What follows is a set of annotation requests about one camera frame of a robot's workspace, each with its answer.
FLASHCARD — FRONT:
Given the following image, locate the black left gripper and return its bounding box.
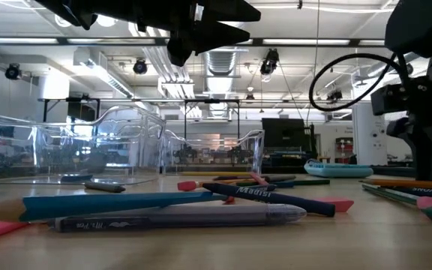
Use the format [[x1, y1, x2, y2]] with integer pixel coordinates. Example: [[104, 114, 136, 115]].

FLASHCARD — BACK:
[[95, 0, 262, 68]]

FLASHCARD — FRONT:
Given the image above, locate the blue crayon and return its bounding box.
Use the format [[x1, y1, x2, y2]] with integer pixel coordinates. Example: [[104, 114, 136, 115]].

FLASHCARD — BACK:
[[383, 185, 432, 201], [234, 182, 278, 191]]

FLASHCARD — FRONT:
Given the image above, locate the grey-blue crayon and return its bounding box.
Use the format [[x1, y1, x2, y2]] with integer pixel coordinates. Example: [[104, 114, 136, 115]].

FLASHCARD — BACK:
[[268, 174, 298, 183]]

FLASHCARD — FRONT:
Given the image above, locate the navy crayon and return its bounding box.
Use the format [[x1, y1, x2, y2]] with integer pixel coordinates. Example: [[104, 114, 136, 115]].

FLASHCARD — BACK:
[[202, 182, 337, 218]]

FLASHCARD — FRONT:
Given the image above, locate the grey crayon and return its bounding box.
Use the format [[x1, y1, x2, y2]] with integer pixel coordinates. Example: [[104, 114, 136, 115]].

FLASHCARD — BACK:
[[83, 181, 127, 194]]

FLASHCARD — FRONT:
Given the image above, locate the blue pencil with red eraser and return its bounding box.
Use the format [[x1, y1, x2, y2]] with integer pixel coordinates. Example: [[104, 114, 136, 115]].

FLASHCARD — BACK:
[[0, 190, 236, 223]]

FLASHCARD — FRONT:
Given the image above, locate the black ceiling spotlight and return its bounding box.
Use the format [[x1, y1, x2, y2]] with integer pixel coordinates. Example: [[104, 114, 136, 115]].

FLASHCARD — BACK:
[[132, 58, 149, 76], [4, 62, 23, 81], [259, 47, 281, 76], [326, 88, 344, 103]]

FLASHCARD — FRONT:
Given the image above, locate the white column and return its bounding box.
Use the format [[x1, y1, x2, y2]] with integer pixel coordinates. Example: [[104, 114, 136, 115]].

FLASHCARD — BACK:
[[351, 100, 389, 167]]

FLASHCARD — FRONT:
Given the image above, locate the red shelf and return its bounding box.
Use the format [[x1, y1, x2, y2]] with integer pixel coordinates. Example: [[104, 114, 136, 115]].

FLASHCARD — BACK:
[[334, 136, 355, 165]]

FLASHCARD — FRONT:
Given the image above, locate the teal calculator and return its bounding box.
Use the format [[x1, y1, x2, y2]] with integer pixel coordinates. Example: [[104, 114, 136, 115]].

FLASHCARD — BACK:
[[303, 158, 374, 179]]

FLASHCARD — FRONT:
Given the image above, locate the pink eraser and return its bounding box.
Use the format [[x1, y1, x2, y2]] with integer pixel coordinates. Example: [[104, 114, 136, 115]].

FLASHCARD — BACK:
[[313, 196, 356, 214]]

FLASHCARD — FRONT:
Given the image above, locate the black monitor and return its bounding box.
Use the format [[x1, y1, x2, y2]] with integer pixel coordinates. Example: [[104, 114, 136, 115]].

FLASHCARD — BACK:
[[261, 117, 317, 155]]

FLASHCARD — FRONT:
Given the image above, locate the clear plastic bin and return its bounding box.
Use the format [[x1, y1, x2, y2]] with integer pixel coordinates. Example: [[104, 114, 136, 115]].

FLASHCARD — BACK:
[[37, 112, 164, 177], [159, 129, 266, 176], [0, 106, 167, 185]]

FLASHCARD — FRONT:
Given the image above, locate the translucent grey pen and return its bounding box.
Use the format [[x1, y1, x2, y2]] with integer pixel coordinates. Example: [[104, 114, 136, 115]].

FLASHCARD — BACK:
[[52, 203, 308, 233]]

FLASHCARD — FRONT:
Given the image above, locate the overhead light bar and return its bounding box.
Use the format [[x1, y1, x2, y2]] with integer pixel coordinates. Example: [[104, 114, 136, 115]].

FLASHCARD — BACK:
[[0, 36, 388, 48]]

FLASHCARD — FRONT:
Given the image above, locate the silver ventilation duct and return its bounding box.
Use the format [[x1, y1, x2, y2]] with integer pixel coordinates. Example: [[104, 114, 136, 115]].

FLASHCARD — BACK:
[[202, 47, 242, 118]]

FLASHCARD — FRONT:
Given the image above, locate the black background rig frame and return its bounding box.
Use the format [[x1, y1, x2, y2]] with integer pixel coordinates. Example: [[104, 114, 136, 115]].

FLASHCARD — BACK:
[[183, 98, 241, 140], [41, 96, 102, 127]]

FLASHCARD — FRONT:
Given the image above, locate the thin hanging cable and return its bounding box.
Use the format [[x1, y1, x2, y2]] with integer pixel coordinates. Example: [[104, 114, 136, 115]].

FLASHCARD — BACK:
[[305, 0, 321, 127]]

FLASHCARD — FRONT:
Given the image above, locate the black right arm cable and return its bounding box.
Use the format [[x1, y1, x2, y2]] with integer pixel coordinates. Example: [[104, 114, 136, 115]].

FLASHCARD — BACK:
[[308, 52, 408, 113]]

